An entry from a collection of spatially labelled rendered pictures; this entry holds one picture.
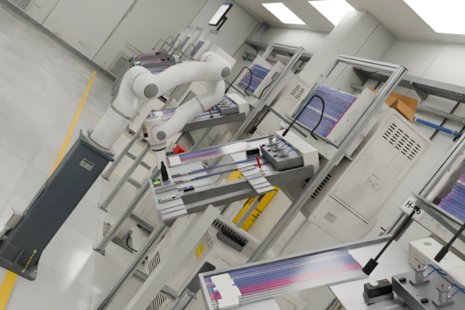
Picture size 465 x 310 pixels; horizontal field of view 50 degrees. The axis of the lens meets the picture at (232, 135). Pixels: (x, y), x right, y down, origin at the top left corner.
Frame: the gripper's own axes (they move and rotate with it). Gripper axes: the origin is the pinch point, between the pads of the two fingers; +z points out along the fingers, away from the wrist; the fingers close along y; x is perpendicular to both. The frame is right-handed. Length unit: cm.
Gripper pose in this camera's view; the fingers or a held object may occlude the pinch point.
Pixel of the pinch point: (165, 176)
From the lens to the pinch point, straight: 262.8
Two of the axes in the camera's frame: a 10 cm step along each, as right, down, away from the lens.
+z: 1.5, 9.5, 2.7
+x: 9.6, -2.0, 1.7
